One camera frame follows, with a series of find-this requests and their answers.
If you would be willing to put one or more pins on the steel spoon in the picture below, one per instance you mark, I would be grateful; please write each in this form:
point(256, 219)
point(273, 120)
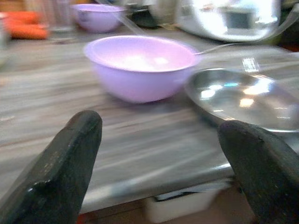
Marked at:
point(217, 48)

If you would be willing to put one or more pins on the orange carrot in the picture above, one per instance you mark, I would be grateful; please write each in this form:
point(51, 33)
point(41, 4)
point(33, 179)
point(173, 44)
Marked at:
point(23, 17)
point(29, 33)

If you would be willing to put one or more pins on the large lilac plastic bowl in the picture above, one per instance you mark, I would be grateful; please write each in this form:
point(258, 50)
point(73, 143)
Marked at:
point(142, 70)

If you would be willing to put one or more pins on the shiny steel plate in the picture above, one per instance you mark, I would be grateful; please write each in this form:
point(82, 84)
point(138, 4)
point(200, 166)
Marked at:
point(245, 98)

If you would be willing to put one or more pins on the clear drinking glass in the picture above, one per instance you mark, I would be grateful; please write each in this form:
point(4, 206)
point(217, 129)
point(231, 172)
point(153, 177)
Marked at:
point(58, 15)

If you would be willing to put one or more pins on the white drawer front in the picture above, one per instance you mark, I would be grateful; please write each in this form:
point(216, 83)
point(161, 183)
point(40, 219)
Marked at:
point(182, 204)

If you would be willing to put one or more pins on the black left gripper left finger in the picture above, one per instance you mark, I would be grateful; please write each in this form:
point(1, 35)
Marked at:
point(63, 168)

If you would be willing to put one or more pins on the small lilac plastic bowl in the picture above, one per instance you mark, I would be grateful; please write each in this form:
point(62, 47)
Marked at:
point(99, 17)

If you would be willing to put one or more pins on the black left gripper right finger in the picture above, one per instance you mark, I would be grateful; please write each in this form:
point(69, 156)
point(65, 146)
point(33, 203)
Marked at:
point(264, 168)

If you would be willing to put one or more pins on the white rice cooker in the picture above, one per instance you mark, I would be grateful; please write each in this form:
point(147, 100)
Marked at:
point(230, 19)

